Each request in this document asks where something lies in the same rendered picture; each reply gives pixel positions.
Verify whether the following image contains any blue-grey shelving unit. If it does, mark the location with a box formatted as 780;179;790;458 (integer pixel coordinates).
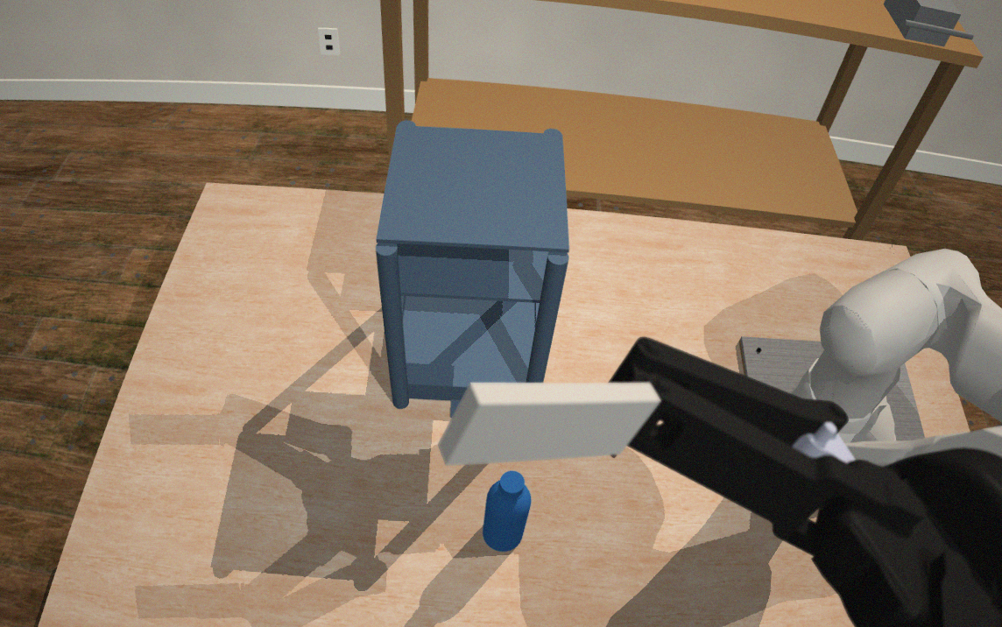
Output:
376;120;569;418

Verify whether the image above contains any blue bottle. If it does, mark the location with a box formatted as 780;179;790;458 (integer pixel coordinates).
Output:
483;471;532;552

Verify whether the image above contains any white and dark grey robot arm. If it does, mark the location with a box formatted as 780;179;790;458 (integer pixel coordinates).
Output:
790;249;1002;467

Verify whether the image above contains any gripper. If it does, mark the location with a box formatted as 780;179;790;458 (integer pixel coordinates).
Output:
438;336;1002;627

